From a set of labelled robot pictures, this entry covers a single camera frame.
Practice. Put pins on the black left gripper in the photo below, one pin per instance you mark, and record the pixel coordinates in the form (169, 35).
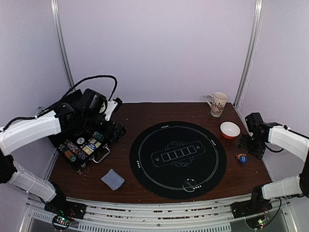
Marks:
(115, 135)

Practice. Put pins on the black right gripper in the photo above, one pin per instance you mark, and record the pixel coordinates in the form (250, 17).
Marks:
(249, 147)

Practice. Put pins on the blue small blind button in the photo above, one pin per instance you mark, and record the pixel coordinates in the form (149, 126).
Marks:
(244, 161)

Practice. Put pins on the orange big blind button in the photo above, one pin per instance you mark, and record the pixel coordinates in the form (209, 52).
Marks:
(241, 156)

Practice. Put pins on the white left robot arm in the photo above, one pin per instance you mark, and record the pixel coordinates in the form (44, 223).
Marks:
(17, 135)

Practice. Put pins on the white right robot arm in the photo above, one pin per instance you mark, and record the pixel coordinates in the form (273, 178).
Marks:
(285, 149)

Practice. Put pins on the texas holdem card deck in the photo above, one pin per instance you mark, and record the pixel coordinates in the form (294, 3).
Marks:
(91, 146)

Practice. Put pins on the white round dealer chip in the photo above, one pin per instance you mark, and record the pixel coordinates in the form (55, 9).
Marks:
(80, 140)

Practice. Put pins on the orange white bowl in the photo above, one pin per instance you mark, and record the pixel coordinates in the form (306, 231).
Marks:
(229, 130)

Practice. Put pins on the back row poker chips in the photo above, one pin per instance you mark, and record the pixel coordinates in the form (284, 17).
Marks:
(98, 136)

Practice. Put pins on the row poker chips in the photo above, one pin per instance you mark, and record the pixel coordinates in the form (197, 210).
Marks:
(71, 151)
(98, 136)

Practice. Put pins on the front row poker chips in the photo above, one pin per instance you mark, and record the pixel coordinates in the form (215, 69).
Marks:
(71, 151)

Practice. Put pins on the black poker chip case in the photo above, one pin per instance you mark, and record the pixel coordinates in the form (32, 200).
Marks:
(74, 100)

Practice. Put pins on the white patterned mug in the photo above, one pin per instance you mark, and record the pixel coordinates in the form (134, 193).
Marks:
(217, 102)

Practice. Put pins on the grey folded cloth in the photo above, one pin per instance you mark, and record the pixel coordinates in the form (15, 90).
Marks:
(113, 180)

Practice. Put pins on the round black poker mat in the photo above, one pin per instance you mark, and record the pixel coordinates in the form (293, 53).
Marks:
(166, 154)

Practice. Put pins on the clear dealer button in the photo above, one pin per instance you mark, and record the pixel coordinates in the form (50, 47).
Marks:
(189, 185)

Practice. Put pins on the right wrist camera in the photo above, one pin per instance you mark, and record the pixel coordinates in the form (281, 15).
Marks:
(253, 120)

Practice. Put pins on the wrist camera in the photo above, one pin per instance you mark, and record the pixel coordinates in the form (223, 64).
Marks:
(93, 102)
(253, 120)

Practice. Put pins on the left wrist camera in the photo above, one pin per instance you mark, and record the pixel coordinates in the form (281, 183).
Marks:
(93, 102)

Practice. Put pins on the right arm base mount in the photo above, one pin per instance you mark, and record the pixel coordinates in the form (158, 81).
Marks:
(250, 207)

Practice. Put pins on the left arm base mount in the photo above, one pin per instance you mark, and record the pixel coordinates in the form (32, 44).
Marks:
(65, 215)

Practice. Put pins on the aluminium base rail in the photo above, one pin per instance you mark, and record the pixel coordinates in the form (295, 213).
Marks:
(199, 216)

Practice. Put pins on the left aluminium frame post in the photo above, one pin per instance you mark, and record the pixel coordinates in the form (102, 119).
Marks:
(61, 43)

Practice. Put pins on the aluminium frame post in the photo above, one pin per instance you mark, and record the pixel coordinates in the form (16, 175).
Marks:
(61, 43)
(248, 64)

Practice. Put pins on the right aluminium frame post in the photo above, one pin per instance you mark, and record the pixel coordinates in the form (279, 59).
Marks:
(248, 64)

